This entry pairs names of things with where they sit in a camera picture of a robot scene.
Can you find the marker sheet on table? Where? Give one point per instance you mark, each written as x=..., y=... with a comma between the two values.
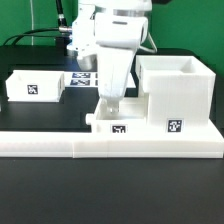
x=90, y=80

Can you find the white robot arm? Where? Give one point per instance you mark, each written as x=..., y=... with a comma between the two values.
x=106, y=36

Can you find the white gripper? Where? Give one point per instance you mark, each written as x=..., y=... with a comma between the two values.
x=114, y=66

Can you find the white drawer cabinet box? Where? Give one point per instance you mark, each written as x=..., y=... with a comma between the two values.
x=178, y=89

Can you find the white L-shaped fence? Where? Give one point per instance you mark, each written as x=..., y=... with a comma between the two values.
x=175, y=140

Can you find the white drawer with knob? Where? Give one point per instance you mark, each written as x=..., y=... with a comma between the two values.
x=131, y=117

